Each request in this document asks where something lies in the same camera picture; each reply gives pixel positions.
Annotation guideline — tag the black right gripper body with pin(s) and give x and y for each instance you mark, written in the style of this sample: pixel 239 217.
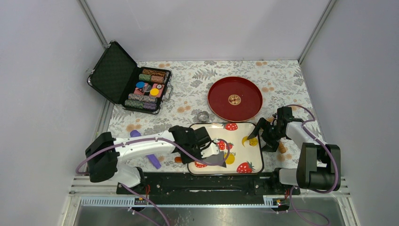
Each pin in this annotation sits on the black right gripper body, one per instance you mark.
pixel 272 131

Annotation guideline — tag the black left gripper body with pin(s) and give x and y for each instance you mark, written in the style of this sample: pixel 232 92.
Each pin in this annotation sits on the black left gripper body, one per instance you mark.
pixel 187 157

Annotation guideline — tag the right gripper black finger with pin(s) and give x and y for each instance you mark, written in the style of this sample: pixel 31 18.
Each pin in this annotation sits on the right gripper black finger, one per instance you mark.
pixel 261 124
pixel 271 146

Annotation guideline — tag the wooden dough roller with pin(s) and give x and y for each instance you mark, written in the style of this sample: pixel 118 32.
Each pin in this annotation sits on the wooden dough roller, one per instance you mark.
pixel 281 148

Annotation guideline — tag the small glass cup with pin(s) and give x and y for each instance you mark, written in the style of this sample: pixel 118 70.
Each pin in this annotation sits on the small glass cup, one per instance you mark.
pixel 203 117

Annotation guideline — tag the metal spatula wooden handle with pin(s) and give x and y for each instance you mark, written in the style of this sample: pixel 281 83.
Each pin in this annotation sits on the metal spatula wooden handle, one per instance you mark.
pixel 215 159

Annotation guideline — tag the white strawberry tray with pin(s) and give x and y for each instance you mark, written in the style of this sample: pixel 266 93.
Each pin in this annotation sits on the white strawberry tray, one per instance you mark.
pixel 231 138

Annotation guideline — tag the red round plate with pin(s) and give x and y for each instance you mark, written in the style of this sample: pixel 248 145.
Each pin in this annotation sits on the red round plate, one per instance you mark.
pixel 235 99

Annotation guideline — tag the yellow dough piece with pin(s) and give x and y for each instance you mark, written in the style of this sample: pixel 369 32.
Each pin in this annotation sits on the yellow dough piece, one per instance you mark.
pixel 229 159

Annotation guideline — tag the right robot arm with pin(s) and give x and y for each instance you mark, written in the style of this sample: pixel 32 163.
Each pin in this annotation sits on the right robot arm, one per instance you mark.
pixel 319 165

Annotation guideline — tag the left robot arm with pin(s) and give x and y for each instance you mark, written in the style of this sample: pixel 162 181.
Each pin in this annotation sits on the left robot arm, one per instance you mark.
pixel 106 156

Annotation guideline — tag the floral table mat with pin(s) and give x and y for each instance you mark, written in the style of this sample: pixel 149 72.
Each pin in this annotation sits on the floral table mat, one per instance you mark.
pixel 281 83

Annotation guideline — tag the purple cylinder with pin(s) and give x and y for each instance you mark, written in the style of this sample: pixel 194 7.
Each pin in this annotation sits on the purple cylinder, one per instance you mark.
pixel 145 148

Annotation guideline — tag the black poker chip case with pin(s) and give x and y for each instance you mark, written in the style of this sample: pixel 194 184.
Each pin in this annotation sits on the black poker chip case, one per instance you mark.
pixel 119 79

